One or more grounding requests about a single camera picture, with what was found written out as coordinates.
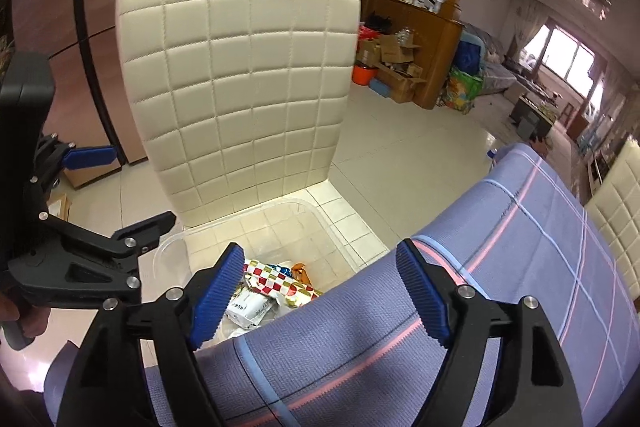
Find dark coffee table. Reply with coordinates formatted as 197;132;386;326
509;95;555;141

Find red gold snack wrapper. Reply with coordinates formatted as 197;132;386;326
243;259;322;309

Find orange peel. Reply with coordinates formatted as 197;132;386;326
291;263;311;286

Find red orange bucket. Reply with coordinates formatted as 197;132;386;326
352;64;378;86

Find cream quilted chair far middle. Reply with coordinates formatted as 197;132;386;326
586;139;640;303

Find cream quilted chair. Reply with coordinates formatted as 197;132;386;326
586;139;640;303
116;0;360;234

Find grey sofa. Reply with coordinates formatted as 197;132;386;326
461;23;516;95

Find colourful green shopping bag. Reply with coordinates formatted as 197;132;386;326
442;66;484;114

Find clear plastic trash bin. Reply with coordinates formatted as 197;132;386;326
153;198;363;293

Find blue foil wrapper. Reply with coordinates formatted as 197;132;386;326
269;265;293;279

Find cream quilted chair left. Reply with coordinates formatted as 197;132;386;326
116;0;360;234

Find cardboard boxes pile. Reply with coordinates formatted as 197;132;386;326
355;25;425;103

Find person's left hand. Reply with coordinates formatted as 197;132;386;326
0;294;51;338

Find blue plaid tablecloth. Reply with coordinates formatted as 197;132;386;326
44;144;639;426

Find pink refrigerator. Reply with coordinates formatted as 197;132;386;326
12;0;144;164

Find white green paper bag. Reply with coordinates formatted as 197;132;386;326
226;286;276;329

